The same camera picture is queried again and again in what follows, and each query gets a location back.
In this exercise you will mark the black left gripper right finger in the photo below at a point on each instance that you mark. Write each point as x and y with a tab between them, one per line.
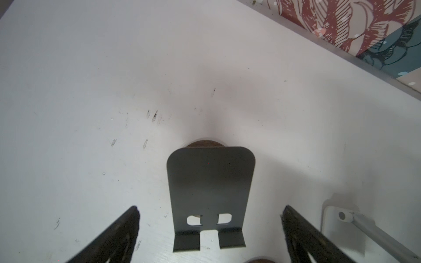
305	242

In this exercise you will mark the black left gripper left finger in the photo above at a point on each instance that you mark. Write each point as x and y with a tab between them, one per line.
116	244

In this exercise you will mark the wooden round phone stand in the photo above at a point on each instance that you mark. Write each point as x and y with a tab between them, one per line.
209	189

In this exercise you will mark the clear acrylic phone stand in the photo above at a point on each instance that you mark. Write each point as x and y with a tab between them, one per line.
349	230

